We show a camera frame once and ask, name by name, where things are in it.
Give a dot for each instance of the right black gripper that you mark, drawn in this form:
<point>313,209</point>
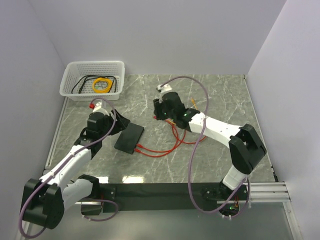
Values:
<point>158,106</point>

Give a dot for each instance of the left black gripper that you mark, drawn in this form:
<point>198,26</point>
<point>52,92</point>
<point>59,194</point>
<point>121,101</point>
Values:
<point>120,124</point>

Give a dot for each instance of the black network switch box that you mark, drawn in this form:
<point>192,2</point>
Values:
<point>129,138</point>

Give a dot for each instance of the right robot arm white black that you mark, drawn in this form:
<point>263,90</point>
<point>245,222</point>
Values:
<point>245,146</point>

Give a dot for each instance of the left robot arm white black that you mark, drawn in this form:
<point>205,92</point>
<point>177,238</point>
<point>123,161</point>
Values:
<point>45,200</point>

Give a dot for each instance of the white perforated plastic basket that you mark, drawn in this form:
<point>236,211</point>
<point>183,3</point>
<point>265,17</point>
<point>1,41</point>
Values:
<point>78,78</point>

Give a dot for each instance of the black front mounting bar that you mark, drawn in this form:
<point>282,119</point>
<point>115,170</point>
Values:
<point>164,196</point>

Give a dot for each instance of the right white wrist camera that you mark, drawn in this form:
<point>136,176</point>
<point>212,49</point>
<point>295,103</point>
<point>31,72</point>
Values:
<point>163,88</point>

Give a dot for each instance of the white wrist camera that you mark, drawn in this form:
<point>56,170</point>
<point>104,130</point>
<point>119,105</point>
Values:
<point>163,88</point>
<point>99,107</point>

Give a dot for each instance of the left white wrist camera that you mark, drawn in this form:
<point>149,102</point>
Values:
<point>99,107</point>

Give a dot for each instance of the aluminium rail frame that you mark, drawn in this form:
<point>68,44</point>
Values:
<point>258,192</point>

